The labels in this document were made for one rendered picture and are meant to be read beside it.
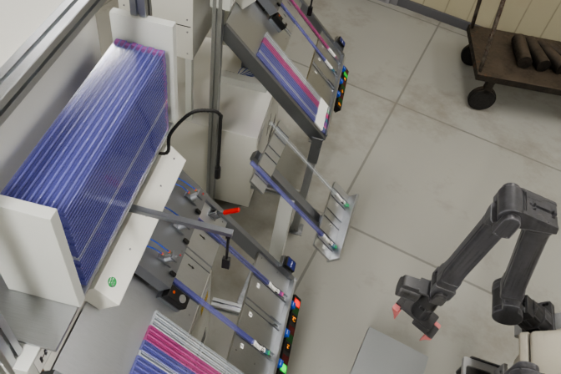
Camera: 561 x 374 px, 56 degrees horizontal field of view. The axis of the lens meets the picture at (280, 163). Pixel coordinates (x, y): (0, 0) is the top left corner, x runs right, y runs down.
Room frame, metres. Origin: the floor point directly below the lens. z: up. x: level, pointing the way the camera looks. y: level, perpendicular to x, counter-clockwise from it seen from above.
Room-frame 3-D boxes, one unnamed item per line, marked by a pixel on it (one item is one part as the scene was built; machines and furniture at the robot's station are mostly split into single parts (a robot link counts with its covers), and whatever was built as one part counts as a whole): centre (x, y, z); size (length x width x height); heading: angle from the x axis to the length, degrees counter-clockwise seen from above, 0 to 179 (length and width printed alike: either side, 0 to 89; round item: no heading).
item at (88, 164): (0.77, 0.41, 1.52); 0.51 x 0.13 x 0.27; 176
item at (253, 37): (2.17, 0.25, 0.65); 1.01 x 0.73 x 1.29; 86
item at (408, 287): (0.80, -0.46, 1.17); 0.11 x 0.09 x 0.12; 81
